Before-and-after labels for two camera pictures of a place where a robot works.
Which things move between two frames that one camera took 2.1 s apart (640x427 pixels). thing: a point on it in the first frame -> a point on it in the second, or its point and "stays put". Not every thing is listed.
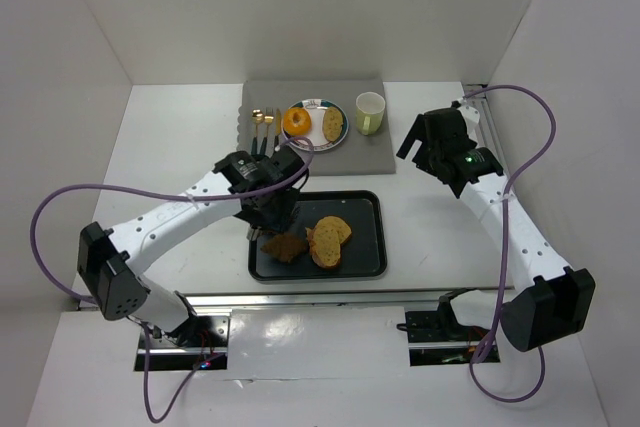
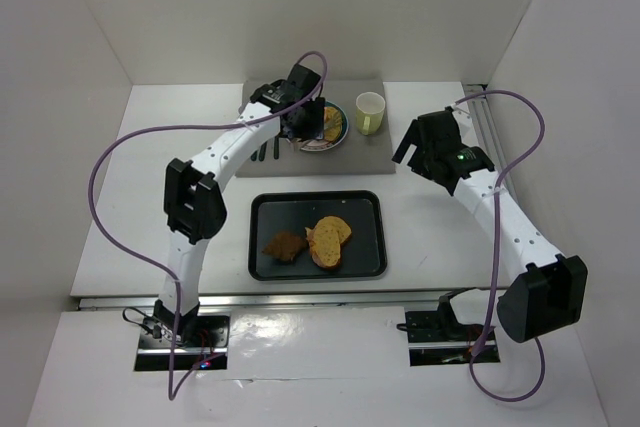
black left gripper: [273, 217] -> [310, 122]
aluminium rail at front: [213, 300] stays put
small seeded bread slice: [332, 123] stays put
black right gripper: [422, 134] stays put
